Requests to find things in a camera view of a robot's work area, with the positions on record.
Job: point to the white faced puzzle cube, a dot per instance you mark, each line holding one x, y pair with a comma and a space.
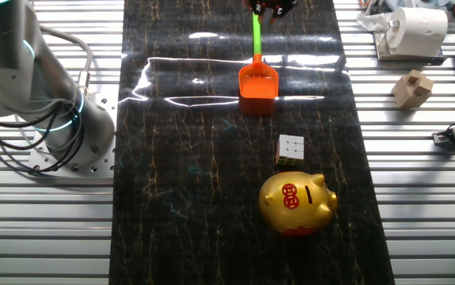
290, 148

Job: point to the golden piggy bank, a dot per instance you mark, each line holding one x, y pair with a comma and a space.
290, 213

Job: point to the crumpled white tissue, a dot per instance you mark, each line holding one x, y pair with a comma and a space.
371, 20

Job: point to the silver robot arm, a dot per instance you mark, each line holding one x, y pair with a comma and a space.
65, 107

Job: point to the white toilet paper roll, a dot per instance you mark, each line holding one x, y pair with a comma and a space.
419, 31

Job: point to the dark paper roll tray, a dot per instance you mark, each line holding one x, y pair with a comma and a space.
409, 60

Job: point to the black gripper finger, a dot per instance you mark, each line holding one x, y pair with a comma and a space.
258, 5
282, 8

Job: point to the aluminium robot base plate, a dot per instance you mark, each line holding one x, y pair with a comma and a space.
100, 166

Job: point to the wooden interlocking block puzzle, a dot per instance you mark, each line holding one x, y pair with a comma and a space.
412, 90

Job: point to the black marble pattern mat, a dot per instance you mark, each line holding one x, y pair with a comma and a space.
191, 178

